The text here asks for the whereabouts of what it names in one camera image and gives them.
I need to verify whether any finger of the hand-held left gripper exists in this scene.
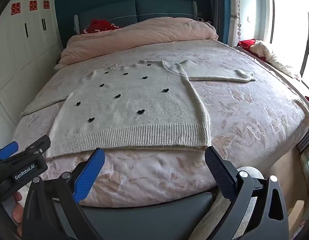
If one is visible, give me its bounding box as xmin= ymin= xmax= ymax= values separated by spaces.
xmin=0 ymin=141 xmax=19 ymax=161
xmin=22 ymin=135 xmax=51 ymax=156

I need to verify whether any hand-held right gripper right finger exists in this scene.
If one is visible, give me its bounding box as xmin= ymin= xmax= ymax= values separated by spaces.
xmin=202 ymin=146 xmax=296 ymax=240

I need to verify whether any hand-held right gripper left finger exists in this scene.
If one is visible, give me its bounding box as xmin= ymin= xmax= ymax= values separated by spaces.
xmin=21 ymin=148 xmax=105 ymax=240

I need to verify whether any white sweater with black hearts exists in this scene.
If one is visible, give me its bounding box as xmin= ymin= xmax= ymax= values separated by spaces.
xmin=21 ymin=59 xmax=256 ymax=158

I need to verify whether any person's left hand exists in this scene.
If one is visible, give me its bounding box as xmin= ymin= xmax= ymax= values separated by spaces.
xmin=11 ymin=191 xmax=27 ymax=237

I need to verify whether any pink patterned bedspread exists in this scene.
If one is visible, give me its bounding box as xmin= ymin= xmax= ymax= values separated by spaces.
xmin=13 ymin=39 xmax=309 ymax=208

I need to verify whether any white wardrobe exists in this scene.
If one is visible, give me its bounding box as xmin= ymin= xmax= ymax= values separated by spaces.
xmin=0 ymin=0 xmax=64 ymax=128

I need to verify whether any red cloth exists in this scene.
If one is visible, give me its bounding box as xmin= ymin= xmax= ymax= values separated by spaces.
xmin=237 ymin=38 xmax=268 ymax=61

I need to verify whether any red pillow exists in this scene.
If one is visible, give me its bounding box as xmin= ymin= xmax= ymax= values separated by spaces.
xmin=83 ymin=19 xmax=123 ymax=34

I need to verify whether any pink duvet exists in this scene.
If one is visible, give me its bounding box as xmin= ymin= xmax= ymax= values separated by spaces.
xmin=54 ymin=17 xmax=219 ymax=71

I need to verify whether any grey blue curtain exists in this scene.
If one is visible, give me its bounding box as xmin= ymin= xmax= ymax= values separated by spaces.
xmin=208 ymin=0 xmax=231 ymax=42

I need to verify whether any window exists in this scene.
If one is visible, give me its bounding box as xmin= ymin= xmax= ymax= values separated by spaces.
xmin=267 ymin=0 xmax=309 ymax=98

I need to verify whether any teal upholstered headboard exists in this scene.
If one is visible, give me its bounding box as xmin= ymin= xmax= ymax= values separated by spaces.
xmin=74 ymin=0 xmax=198 ymax=34

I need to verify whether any hanging bead string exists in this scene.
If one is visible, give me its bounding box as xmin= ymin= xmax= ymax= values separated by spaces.
xmin=235 ymin=0 xmax=243 ymax=46

